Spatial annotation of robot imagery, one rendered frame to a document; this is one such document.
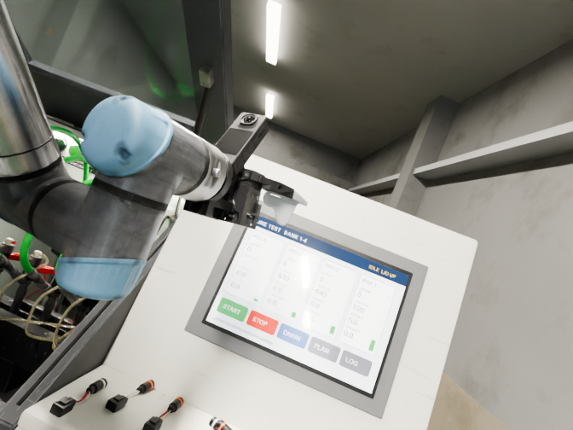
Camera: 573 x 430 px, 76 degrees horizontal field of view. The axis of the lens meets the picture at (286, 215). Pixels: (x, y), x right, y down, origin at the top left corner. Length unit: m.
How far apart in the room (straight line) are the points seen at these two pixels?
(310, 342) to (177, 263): 0.36
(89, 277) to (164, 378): 0.55
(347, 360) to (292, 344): 0.12
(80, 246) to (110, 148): 0.10
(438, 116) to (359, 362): 3.58
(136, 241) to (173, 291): 0.53
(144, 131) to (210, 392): 0.66
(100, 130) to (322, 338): 0.65
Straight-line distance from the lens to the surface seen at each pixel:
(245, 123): 0.54
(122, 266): 0.39
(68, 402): 0.79
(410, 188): 4.00
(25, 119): 0.44
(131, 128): 0.35
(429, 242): 0.95
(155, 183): 0.37
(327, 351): 0.87
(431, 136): 4.16
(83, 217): 0.39
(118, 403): 0.81
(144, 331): 0.92
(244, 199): 0.51
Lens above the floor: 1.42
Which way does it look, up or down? 1 degrees up
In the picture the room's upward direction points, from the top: 22 degrees clockwise
